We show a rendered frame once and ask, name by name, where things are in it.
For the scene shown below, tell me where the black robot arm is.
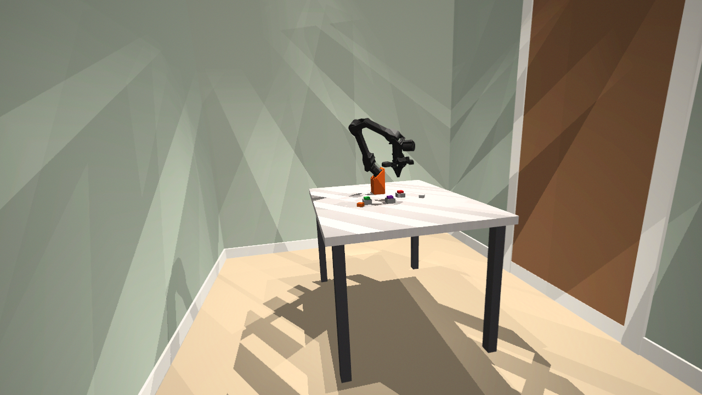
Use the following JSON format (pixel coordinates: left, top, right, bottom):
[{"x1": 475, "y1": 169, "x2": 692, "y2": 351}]
[{"x1": 348, "y1": 118, "x2": 415, "y2": 177}]

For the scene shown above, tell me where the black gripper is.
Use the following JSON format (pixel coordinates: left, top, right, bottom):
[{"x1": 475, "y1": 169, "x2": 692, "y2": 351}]
[{"x1": 382, "y1": 151, "x2": 414, "y2": 177}]

